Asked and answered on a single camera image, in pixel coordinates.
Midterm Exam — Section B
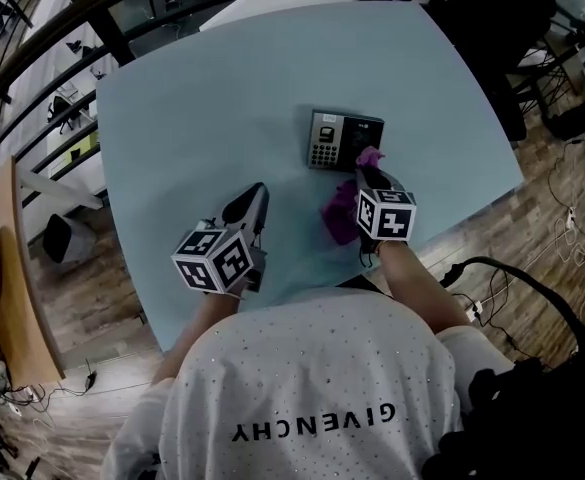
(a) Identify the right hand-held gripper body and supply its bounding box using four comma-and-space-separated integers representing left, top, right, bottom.
355, 187, 418, 254

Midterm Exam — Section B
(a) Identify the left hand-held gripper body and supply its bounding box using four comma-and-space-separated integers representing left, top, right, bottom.
170, 219, 268, 297

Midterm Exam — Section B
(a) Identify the purple cloth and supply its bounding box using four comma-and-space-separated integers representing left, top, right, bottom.
320, 145, 387, 247

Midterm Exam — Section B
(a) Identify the black keypad terminal device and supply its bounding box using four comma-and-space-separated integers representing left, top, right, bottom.
305, 109, 386, 173

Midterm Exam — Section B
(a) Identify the person's right forearm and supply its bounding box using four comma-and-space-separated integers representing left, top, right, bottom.
376, 240, 473, 334

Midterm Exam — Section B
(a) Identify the black shoulder bag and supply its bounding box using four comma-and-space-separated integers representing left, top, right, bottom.
421, 352, 585, 480

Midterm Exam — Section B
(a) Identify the person's left forearm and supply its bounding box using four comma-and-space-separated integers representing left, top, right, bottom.
149, 292, 243, 384

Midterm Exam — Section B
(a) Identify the light blue table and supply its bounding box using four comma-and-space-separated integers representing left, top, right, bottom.
96, 0, 526, 354

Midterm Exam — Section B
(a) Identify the person's white shirt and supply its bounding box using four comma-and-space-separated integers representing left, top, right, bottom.
99, 287, 516, 480

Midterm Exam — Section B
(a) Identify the black white waste bin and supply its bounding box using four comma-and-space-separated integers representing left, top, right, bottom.
41, 212, 98, 265

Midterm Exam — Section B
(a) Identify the black mesh chair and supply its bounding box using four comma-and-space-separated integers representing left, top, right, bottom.
431, 0, 558, 142

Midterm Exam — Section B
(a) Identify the wooden table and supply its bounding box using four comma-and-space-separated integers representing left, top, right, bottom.
0, 155, 67, 389

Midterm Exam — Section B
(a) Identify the black curved railing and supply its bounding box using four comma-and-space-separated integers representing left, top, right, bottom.
0, 0, 473, 209

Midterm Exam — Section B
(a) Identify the thick black cable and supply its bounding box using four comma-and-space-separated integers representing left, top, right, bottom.
439, 255, 585, 354

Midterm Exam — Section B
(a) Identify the black power adapter cable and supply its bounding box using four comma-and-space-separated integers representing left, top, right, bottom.
1, 357, 98, 409

